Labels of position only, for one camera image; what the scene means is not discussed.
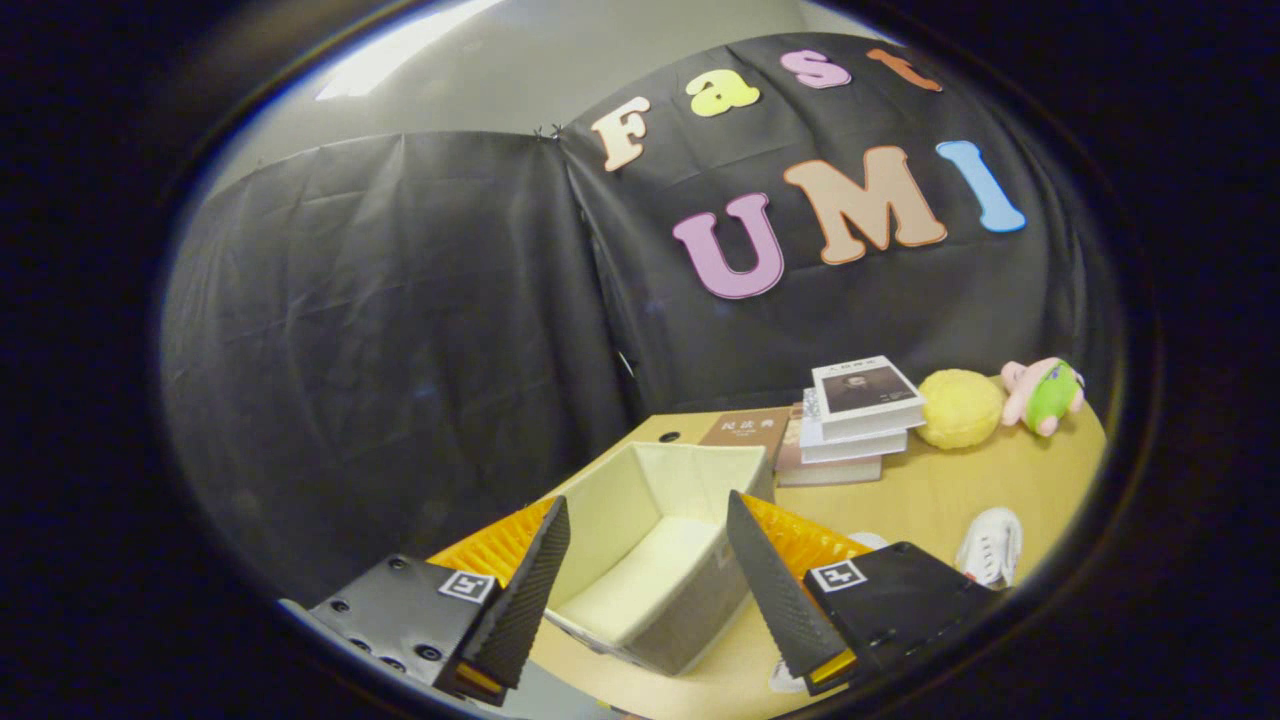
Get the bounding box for black backdrop cloth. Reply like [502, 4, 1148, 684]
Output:
[160, 33, 1123, 604]

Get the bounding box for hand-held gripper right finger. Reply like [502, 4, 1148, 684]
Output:
[726, 489, 993, 697]

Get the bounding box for pale pink cover book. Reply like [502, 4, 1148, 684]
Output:
[775, 404, 887, 489]

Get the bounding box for brown cover book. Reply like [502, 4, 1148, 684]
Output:
[699, 407, 792, 467]

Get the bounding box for pink and green plush toy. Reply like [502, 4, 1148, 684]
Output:
[1000, 356, 1087, 439]

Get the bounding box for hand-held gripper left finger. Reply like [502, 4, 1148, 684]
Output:
[300, 496, 572, 708]

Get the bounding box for beige fabric storage box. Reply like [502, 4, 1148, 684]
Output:
[543, 440, 777, 677]

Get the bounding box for yellow round plush toy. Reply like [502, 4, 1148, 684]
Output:
[915, 368, 1005, 451]

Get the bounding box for white thick book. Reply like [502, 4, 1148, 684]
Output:
[799, 387, 910, 465]

